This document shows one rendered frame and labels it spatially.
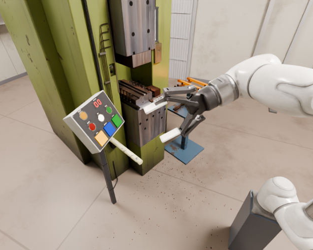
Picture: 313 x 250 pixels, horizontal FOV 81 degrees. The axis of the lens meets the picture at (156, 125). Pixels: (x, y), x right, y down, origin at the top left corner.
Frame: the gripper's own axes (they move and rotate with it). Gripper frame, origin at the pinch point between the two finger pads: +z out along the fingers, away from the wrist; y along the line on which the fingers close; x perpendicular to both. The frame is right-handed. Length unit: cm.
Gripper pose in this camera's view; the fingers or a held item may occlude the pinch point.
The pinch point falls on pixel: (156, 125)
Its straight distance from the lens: 58.1
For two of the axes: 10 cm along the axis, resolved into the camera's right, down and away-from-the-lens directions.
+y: -3.7, -6.7, -6.4
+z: -8.9, 4.6, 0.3
